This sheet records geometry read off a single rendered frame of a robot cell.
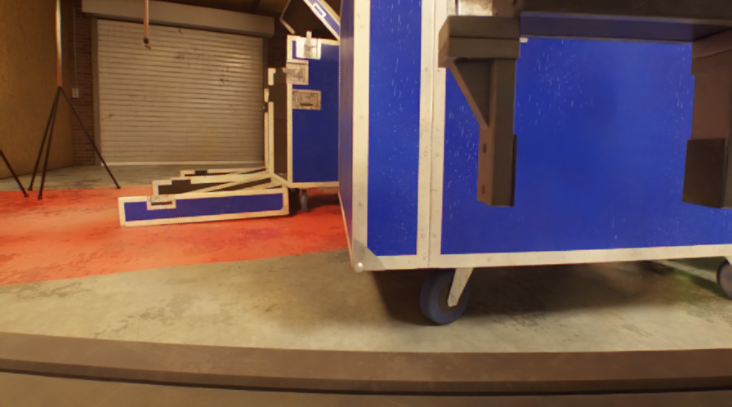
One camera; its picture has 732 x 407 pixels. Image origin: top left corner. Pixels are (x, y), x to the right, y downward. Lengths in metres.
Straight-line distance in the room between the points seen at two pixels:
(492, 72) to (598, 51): 0.63
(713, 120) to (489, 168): 0.14
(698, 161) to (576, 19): 0.12
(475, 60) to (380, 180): 0.46
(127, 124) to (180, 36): 1.94
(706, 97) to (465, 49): 0.15
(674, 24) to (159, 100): 7.81
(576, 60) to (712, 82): 0.53
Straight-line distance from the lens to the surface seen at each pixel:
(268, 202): 1.97
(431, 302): 0.81
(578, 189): 0.80
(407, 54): 0.67
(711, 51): 0.29
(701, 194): 0.29
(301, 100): 2.00
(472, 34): 0.21
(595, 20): 0.24
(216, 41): 8.12
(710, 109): 0.29
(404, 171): 0.65
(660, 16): 0.25
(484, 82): 0.22
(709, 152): 0.29
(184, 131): 7.85
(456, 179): 0.68
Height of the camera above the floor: 0.39
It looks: 5 degrees down
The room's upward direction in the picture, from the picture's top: 1 degrees clockwise
